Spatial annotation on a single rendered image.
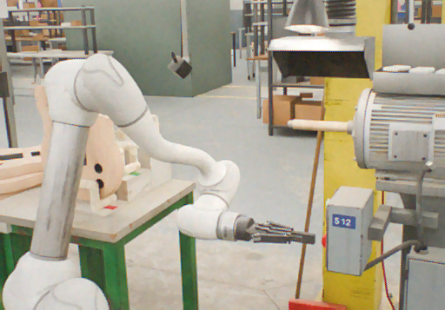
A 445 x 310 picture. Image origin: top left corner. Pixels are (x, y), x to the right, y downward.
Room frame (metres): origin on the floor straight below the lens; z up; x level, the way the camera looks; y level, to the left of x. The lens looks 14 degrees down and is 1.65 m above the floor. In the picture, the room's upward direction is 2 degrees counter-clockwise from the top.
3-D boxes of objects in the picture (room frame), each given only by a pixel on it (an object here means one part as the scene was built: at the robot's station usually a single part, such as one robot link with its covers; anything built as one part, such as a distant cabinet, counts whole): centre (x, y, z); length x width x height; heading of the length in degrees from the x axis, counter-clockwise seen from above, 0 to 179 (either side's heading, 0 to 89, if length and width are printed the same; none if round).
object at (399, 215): (1.50, -0.55, 1.02); 0.13 x 0.04 x 0.04; 65
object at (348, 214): (1.43, -0.42, 0.99); 0.24 x 0.21 x 0.26; 65
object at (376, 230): (1.48, -0.44, 1.02); 0.19 x 0.04 x 0.04; 155
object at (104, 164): (1.93, 0.52, 1.17); 0.35 x 0.04 x 0.40; 63
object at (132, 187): (2.07, 0.45, 0.98); 0.27 x 0.16 x 0.09; 64
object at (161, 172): (2.21, 0.38, 1.02); 0.27 x 0.15 x 0.17; 64
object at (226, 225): (1.59, -0.01, 0.97); 0.09 x 0.06 x 0.09; 155
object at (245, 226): (1.56, -0.08, 0.97); 0.09 x 0.08 x 0.07; 65
